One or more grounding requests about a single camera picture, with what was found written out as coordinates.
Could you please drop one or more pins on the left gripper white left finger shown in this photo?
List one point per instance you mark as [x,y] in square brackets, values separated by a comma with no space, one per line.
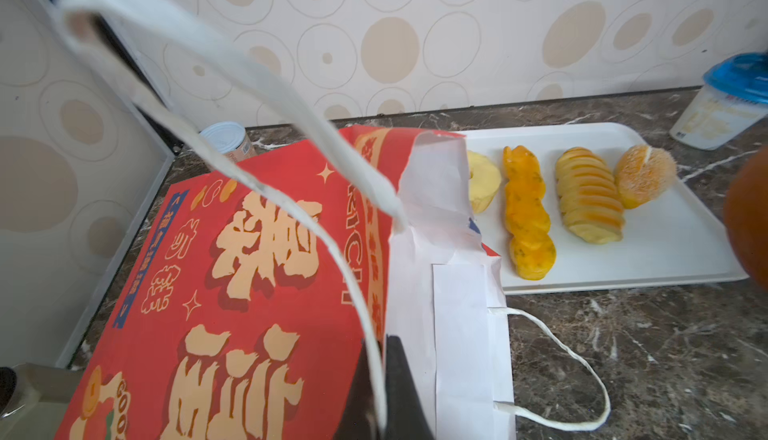
[358,420]

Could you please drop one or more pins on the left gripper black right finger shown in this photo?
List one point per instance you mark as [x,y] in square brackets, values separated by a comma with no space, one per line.
[406,419]

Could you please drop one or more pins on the red paper gift bag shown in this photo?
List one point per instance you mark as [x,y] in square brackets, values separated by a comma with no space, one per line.
[244,316]

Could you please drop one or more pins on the long twisted fake bread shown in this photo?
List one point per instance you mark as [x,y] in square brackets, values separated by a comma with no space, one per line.
[531,249]

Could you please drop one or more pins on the yellow ring shaped fake bread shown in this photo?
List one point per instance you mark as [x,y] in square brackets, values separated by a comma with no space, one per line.
[484,182]

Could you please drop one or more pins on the ridged oval fake bread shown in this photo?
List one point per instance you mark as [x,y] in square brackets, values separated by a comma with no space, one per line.
[589,201]

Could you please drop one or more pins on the small orange fake bread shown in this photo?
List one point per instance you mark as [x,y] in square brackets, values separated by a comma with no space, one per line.
[643,173]

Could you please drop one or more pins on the round tan fake bun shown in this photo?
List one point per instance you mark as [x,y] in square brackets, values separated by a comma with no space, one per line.
[745,216]

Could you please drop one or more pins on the white plastic tray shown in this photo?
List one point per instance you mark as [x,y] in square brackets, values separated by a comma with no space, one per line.
[674,240]

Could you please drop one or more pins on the blue lidded white cup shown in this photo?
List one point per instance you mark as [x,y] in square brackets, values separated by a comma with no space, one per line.
[732,99]

